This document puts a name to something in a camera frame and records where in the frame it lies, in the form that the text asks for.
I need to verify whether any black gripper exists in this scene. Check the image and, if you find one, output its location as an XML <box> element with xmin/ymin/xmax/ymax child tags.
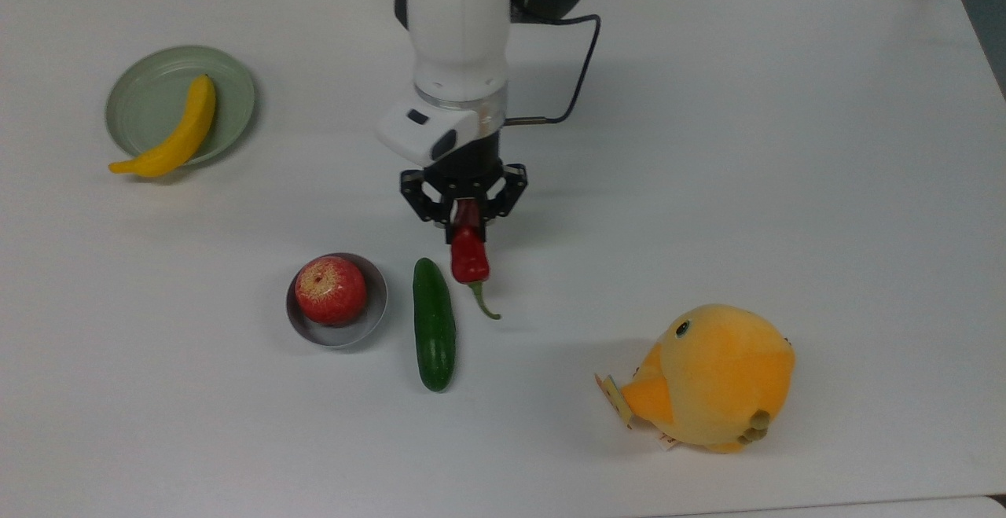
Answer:
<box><xmin>400</xmin><ymin>130</ymin><xmax>530</xmax><ymax>245</ymax></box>

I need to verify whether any red chili pepper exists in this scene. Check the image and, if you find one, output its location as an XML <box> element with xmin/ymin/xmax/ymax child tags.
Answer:
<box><xmin>450</xmin><ymin>199</ymin><xmax>502</xmax><ymax>321</ymax></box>

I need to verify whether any pale green plastic plate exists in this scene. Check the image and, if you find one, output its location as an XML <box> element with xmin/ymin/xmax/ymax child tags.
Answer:
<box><xmin>105</xmin><ymin>45</ymin><xmax>257</xmax><ymax>168</ymax></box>

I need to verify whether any dark green cucumber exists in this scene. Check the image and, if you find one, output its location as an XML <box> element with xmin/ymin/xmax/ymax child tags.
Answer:
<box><xmin>413</xmin><ymin>257</ymin><xmax>457</xmax><ymax>393</ymax></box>

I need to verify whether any small grey bowl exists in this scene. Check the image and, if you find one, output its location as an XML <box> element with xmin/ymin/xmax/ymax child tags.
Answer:
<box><xmin>285</xmin><ymin>252</ymin><xmax>389</xmax><ymax>349</ymax></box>

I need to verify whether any red toy apple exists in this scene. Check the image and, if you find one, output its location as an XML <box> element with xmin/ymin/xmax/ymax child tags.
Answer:
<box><xmin>295</xmin><ymin>255</ymin><xmax>369</xmax><ymax>326</ymax></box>

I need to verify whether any yellow toy banana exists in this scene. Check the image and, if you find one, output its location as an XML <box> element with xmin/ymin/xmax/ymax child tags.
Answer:
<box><xmin>108</xmin><ymin>74</ymin><xmax>217</xmax><ymax>179</ymax></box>

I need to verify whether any yellow plush chick toy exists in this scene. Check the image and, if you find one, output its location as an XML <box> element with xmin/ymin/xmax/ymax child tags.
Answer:
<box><xmin>594</xmin><ymin>303</ymin><xmax>797</xmax><ymax>454</ymax></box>

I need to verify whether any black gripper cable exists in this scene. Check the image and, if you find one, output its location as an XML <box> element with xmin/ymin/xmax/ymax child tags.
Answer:
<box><xmin>503</xmin><ymin>13</ymin><xmax>602</xmax><ymax>126</ymax></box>

